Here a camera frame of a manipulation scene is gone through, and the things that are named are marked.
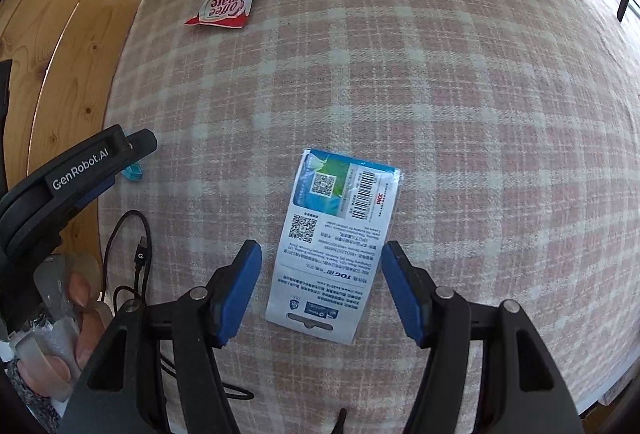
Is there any wooden plank panel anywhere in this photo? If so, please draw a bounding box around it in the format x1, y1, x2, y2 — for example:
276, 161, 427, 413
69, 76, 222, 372
0, 0, 147, 265

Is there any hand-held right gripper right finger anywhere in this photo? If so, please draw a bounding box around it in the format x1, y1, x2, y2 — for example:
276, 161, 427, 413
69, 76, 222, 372
381, 241, 587, 434

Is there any black charging cable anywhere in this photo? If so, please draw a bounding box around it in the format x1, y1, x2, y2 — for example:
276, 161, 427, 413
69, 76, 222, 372
102, 210, 256, 403

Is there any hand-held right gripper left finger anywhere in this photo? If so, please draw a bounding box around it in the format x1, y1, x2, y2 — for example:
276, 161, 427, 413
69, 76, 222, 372
57, 239, 263, 434

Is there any blue and white packet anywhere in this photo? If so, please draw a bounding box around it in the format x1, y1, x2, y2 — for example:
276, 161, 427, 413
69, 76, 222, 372
264, 147, 404, 346

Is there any red sachet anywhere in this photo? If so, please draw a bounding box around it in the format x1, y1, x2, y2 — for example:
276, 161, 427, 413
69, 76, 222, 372
183, 0, 264, 30

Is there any person's left hand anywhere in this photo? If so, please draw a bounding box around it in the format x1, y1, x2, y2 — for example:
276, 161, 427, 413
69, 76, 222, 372
14, 253, 115, 403

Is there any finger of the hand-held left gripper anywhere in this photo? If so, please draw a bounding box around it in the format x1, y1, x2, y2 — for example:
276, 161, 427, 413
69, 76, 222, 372
75, 175, 119, 211
122, 128, 159, 167

